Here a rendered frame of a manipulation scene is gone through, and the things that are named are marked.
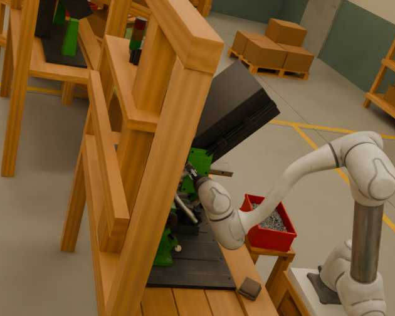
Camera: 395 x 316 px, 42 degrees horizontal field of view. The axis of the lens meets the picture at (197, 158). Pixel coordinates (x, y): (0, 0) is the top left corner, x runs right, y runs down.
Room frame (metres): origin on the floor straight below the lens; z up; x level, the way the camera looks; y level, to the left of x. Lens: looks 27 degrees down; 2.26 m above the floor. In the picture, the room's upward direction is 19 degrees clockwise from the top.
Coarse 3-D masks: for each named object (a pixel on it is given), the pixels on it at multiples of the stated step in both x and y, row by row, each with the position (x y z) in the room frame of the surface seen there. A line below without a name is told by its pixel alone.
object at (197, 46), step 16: (160, 0) 1.70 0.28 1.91; (176, 0) 1.66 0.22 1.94; (160, 16) 1.65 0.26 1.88; (176, 16) 1.48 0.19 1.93; (192, 16) 1.50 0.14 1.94; (176, 32) 1.44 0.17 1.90; (192, 32) 1.33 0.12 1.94; (208, 32) 1.38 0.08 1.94; (176, 48) 1.40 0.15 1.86; (192, 48) 1.30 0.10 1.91; (208, 48) 1.31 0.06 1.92; (192, 64) 1.30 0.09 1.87; (208, 64) 1.32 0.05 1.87
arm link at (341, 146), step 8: (344, 136) 1.81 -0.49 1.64; (352, 136) 1.79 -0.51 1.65; (360, 136) 1.77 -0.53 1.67; (368, 136) 1.78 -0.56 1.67; (376, 136) 1.78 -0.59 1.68; (336, 144) 1.77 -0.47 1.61; (344, 144) 1.75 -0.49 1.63; (352, 144) 1.72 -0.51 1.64; (376, 144) 1.75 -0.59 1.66; (336, 152) 1.74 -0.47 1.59; (344, 152) 1.72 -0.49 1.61; (344, 160) 1.71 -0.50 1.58
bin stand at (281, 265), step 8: (248, 240) 2.21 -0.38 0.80; (248, 248) 2.15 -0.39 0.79; (256, 248) 2.16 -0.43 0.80; (256, 256) 2.48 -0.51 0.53; (280, 256) 2.25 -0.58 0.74; (288, 256) 2.22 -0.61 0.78; (280, 264) 2.21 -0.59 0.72; (288, 264) 2.23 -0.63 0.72; (272, 272) 2.24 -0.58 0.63; (280, 272) 2.22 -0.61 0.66; (272, 280) 2.22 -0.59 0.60; (272, 288) 2.22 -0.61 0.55; (272, 296) 2.23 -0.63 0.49
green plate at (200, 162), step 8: (192, 152) 2.05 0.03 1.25; (200, 152) 2.06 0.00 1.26; (192, 160) 2.04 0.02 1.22; (200, 160) 2.06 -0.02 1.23; (208, 160) 2.07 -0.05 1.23; (200, 168) 2.05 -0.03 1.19; (208, 168) 2.07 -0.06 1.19; (184, 184) 2.01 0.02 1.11; (192, 184) 2.02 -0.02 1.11; (192, 192) 2.02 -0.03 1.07
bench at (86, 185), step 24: (96, 168) 2.27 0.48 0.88; (72, 192) 2.61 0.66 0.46; (96, 192) 2.06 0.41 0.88; (72, 216) 2.60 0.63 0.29; (96, 216) 1.88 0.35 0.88; (72, 240) 2.61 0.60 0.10; (96, 240) 1.74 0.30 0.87; (96, 264) 1.65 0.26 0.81; (96, 288) 1.56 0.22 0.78; (168, 288) 1.58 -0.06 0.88; (144, 312) 1.41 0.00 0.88; (168, 312) 1.45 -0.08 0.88; (192, 312) 1.49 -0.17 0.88; (216, 312) 1.54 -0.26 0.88; (240, 312) 1.58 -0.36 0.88
